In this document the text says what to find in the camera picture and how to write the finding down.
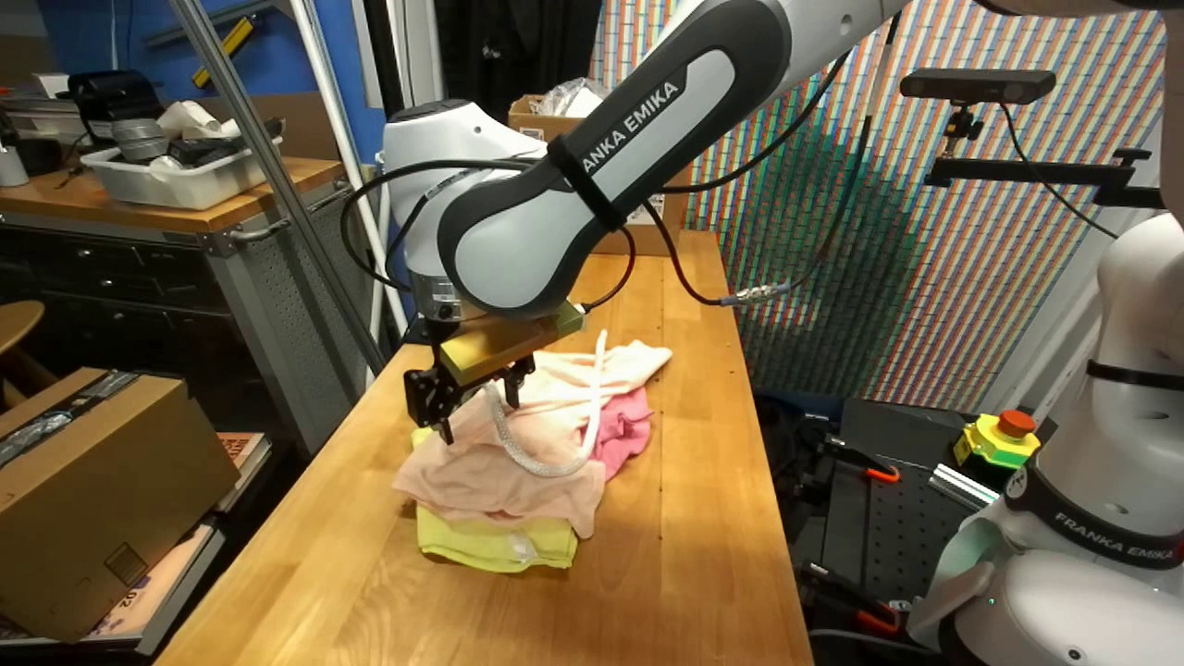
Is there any black desktop device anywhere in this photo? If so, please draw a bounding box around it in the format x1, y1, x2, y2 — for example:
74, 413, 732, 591
65, 68, 156, 127

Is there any black cable with silver connector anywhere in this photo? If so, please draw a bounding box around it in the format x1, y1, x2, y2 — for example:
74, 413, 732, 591
640, 10, 916, 312

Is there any white plastic bin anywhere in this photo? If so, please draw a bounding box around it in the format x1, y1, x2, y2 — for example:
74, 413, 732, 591
76, 115, 286, 216

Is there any peach shirt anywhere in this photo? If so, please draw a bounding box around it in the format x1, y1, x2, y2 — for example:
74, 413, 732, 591
393, 338, 675, 543

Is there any yellow red emergency stop button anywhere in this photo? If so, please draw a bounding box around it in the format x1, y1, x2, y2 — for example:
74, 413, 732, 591
949, 403, 1047, 472

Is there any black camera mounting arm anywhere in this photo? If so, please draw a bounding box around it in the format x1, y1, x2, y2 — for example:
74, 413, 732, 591
921, 104, 1169, 211

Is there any clear plastic bag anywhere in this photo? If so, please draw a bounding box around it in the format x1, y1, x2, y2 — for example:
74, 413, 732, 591
535, 73, 610, 122

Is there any black curtain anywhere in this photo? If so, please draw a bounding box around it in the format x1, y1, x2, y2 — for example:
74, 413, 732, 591
432, 0, 606, 127

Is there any white slanted pole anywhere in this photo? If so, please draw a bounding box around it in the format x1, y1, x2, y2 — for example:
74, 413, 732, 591
287, 0, 415, 340

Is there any yellow-green cloth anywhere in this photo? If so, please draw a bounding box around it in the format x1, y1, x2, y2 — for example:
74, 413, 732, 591
410, 423, 579, 576

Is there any wood-topped grey workbench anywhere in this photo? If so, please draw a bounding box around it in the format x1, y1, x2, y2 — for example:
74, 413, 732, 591
0, 153, 373, 460

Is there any pink cloth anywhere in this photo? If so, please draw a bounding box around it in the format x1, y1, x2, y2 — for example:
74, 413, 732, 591
588, 385, 654, 480

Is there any round wooden stool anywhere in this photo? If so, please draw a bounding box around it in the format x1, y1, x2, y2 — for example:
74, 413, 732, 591
0, 296, 46, 401

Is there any perforated backdrop screen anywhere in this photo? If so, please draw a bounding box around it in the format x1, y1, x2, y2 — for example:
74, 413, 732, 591
588, 0, 1169, 418

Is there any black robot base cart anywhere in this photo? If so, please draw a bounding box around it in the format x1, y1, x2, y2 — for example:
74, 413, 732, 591
806, 395, 990, 622

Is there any black orange clamp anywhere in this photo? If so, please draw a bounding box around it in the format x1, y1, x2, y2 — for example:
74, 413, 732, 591
806, 562, 912, 639
821, 433, 907, 490

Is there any slanted grey metal pole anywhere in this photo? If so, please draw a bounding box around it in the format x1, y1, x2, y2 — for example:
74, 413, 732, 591
162, 0, 388, 382

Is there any large taped cardboard box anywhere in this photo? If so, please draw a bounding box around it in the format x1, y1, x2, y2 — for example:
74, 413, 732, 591
0, 366, 241, 639

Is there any black bar camera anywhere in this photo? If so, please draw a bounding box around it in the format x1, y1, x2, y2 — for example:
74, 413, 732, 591
899, 68, 1059, 107

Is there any yellow wrist camera mount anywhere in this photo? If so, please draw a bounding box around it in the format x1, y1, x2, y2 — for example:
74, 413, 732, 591
435, 300, 588, 385

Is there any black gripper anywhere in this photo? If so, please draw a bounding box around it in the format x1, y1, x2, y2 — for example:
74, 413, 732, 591
399, 312, 535, 449

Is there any black stand pole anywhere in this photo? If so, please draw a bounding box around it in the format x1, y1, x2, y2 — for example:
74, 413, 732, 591
357, 0, 463, 348

